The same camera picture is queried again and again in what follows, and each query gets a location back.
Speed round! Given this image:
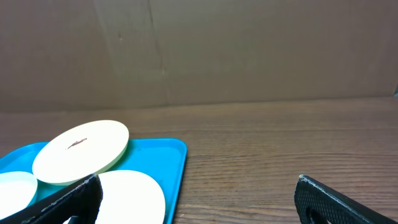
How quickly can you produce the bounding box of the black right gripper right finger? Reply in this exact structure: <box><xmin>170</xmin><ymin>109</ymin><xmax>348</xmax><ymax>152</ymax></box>
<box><xmin>294</xmin><ymin>174</ymin><xmax>397</xmax><ymax>224</ymax></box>

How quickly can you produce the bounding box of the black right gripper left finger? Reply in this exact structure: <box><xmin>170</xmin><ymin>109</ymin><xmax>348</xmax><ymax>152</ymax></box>
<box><xmin>1</xmin><ymin>174</ymin><xmax>103</xmax><ymax>224</ymax></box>

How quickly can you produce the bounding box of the light blue plate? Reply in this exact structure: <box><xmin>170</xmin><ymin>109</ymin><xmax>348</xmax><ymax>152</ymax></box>
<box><xmin>1</xmin><ymin>171</ymin><xmax>38</xmax><ymax>219</ymax></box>

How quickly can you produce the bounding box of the blue plastic tray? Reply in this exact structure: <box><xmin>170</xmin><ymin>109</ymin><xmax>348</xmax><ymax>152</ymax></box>
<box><xmin>1</xmin><ymin>138</ymin><xmax>187</xmax><ymax>224</ymax></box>

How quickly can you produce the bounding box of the white plate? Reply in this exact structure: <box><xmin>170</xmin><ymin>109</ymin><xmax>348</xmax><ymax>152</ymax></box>
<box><xmin>63</xmin><ymin>169</ymin><xmax>167</xmax><ymax>224</ymax></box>

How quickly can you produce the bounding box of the yellow-green plate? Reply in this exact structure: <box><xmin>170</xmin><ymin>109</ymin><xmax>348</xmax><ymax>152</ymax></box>
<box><xmin>32</xmin><ymin>120</ymin><xmax>129</xmax><ymax>185</ymax></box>

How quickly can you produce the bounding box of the cardboard backdrop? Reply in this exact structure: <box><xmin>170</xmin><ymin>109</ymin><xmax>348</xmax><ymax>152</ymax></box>
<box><xmin>1</xmin><ymin>0</ymin><xmax>397</xmax><ymax>113</ymax></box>

